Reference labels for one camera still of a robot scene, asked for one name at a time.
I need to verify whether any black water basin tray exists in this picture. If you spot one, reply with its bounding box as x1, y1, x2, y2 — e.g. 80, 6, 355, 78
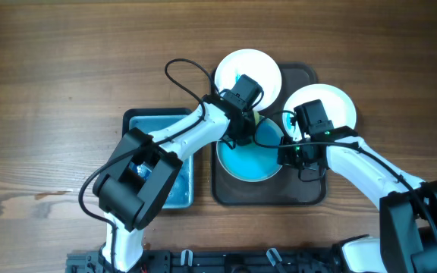
122, 108, 194, 209

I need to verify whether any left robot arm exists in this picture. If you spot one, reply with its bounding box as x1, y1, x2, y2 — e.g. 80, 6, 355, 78
89, 102, 259, 272

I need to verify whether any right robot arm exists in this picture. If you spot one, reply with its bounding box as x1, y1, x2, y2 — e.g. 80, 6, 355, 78
279, 130, 437, 272

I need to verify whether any dark brown serving tray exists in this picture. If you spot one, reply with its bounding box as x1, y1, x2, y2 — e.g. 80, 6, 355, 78
210, 62, 327, 206

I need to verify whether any white plate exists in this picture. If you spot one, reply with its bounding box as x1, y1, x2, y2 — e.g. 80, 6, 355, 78
215, 49, 282, 111
281, 83, 357, 142
216, 118, 284, 182

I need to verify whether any green yellow sponge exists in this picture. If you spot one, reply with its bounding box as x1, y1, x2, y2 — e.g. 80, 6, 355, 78
253, 111, 260, 127

